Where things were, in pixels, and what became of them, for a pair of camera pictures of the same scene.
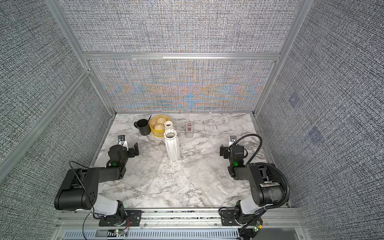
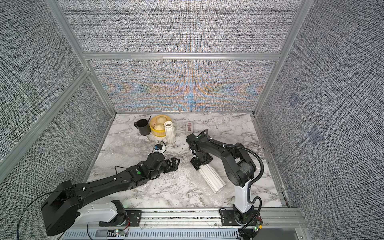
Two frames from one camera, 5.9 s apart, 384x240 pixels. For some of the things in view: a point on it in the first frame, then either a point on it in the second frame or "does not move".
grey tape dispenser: x=189 y=129 does not move
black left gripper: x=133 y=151 -> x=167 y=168
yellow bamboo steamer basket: x=157 y=124 does not move
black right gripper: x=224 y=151 -> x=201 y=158
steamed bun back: x=161 y=120 does not move
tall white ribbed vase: x=172 y=144 -> x=214 y=181
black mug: x=143 y=126 does not move
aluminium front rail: x=181 y=218 does not move
